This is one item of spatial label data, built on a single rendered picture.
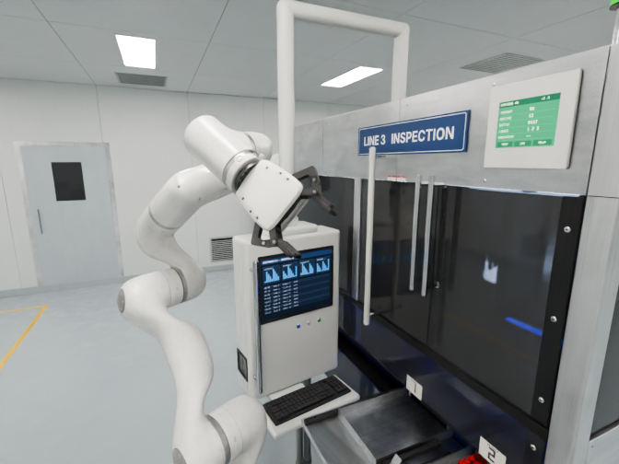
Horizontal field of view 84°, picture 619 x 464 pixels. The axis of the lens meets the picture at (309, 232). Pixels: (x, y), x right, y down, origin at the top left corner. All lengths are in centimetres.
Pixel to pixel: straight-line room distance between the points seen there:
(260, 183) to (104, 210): 548
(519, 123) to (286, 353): 129
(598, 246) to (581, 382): 32
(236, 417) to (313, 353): 92
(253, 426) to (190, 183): 59
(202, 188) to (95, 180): 525
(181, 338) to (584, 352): 93
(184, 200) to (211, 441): 53
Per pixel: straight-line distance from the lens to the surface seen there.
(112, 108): 601
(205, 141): 66
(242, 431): 94
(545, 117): 99
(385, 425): 153
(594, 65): 98
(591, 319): 99
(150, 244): 93
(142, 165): 594
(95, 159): 598
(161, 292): 94
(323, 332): 179
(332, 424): 151
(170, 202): 79
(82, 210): 606
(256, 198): 59
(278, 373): 174
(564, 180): 97
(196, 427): 90
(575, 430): 111
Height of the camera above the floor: 187
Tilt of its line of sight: 11 degrees down
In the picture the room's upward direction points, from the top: straight up
